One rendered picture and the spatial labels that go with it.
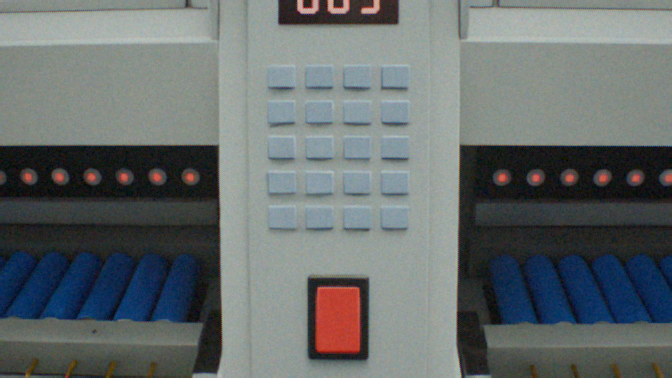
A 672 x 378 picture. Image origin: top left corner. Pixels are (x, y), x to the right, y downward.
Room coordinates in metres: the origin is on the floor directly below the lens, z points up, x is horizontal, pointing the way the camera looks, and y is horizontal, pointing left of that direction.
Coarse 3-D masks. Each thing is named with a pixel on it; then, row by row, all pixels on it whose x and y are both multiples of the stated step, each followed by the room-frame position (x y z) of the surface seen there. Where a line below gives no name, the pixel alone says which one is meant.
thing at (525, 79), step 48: (480, 0) 0.34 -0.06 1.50; (528, 0) 0.34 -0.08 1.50; (576, 0) 0.34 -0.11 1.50; (624, 0) 0.34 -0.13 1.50; (480, 48) 0.30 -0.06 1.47; (528, 48) 0.30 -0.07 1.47; (576, 48) 0.30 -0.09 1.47; (624, 48) 0.30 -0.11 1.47; (480, 96) 0.31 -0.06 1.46; (528, 96) 0.31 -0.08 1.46; (576, 96) 0.31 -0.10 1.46; (624, 96) 0.31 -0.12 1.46; (480, 144) 0.32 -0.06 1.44; (528, 144) 0.32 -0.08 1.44; (576, 144) 0.32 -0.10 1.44; (624, 144) 0.31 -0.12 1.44
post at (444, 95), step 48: (240, 0) 0.30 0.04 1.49; (432, 0) 0.30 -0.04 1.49; (240, 48) 0.30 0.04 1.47; (432, 48) 0.30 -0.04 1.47; (240, 96) 0.30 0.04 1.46; (432, 96) 0.30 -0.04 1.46; (240, 144) 0.30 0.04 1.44; (432, 144) 0.30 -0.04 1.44; (240, 192) 0.30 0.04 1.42; (432, 192) 0.30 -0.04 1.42; (240, 240) 0.30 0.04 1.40; (432, 240) 0.30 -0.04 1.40; (240, 288) 0.30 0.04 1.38; (432, 288) 0.30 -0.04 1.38; (240, 336) 0.30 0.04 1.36; (432, 336) 0.30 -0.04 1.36
